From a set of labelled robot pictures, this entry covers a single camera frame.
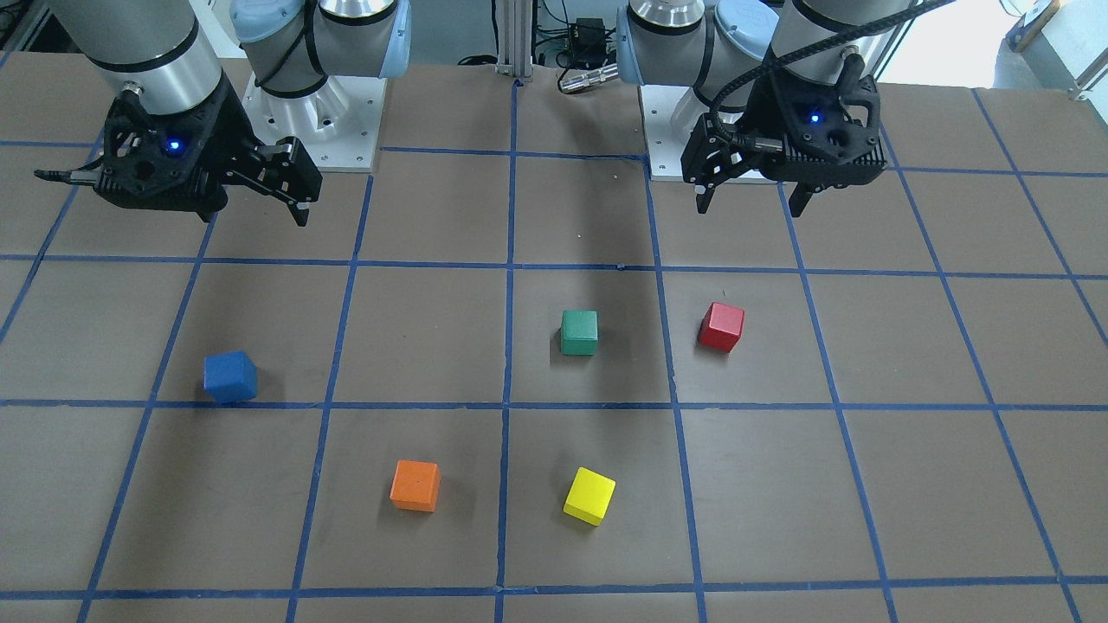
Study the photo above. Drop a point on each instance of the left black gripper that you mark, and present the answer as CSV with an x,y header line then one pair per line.
x,y
767,111

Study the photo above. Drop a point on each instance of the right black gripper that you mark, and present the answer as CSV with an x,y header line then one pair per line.
x,y
227,130

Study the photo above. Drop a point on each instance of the red wooden block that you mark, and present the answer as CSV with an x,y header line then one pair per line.
x,y
722,327

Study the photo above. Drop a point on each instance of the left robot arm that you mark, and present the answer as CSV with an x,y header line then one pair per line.
x,y
719,49

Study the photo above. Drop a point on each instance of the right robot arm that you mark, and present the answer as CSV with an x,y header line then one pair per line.
x,y
294,46

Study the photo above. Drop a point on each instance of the blue wooden block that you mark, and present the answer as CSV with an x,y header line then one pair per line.
x,y
230,377

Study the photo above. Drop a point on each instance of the green wooden block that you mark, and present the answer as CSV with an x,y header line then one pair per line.
x,y
579,332

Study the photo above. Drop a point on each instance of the orange wooden block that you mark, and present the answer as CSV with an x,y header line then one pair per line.
x,y
415,485

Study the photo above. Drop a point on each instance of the yellow wooden block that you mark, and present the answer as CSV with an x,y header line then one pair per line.
x,y
589,496

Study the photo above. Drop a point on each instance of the metal cylinder connector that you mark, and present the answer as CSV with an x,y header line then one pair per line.
x,y
595,77

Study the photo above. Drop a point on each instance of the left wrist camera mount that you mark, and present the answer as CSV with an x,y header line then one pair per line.
x,y
829,133

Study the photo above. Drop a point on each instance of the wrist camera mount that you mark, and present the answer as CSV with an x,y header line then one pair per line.
x,y
829,133
154,162

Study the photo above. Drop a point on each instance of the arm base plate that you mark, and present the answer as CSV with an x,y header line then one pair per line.
x,y
668,116
346,121

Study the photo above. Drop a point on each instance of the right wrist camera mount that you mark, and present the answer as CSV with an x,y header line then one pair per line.
x,y
154,162

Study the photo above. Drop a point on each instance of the aluminium frame post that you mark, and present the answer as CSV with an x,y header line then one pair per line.
x,y
514,22

